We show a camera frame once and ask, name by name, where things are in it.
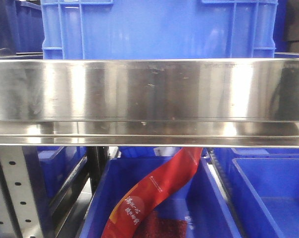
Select blue bin lower centre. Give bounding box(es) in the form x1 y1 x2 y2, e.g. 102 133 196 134
80 156 240 238

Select blue bin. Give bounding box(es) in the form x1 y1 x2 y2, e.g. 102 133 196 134
37 146 87 198
212 148 299 238
80 156 240 238

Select blue bin lower left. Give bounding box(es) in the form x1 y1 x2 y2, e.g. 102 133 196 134
37 146 87 198

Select blue bin lower right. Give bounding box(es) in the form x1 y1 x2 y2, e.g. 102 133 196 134
212 148 299 238

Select red printed banner ribbon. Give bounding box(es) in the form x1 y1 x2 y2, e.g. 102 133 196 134
101 147 203 238

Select large blue crate on shelf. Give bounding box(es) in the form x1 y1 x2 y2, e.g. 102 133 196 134
41 0 278 60

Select dark blue crate upper left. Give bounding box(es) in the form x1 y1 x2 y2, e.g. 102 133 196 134
0 0 44 57

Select perforated metal shelf upright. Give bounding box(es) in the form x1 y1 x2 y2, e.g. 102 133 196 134
0 146 45 238

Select stainless steel shelf rail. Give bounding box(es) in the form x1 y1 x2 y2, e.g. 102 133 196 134
0 59 299 148

